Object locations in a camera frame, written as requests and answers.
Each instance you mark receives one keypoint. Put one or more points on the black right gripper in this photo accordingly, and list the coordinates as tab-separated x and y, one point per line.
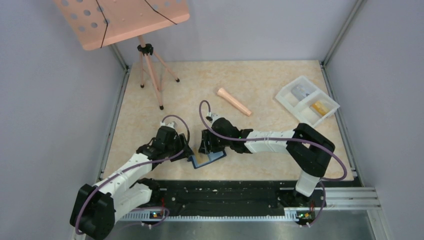
206	147

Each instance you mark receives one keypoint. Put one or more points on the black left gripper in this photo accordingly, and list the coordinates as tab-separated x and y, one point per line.
187	152

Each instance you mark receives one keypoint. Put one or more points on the blue card holder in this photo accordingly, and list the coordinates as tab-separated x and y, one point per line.
213	157

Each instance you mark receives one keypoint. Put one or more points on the gold credit card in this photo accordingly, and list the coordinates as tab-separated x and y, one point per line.
200	158
320	108

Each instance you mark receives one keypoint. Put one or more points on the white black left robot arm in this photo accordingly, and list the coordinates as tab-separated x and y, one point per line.
98	207

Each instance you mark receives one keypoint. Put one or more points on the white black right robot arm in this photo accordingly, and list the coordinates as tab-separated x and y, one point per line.
309	148

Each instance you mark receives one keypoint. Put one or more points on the silver card in tray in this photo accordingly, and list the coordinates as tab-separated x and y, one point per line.
301	91

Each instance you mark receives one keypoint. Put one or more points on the pink tapered stick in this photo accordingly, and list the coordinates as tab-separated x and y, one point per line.
233	101

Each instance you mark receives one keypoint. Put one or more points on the white plastic divided tray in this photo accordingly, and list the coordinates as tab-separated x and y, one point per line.
302	110

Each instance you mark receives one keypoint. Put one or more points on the pink music stand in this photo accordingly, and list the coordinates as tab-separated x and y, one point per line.
100	23

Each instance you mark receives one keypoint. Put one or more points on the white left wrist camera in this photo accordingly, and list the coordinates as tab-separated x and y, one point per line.
173	125

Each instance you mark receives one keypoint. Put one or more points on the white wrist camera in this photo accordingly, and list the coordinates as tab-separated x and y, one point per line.
173	125
212	117

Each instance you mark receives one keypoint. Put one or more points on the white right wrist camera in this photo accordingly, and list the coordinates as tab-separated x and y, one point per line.
212	117

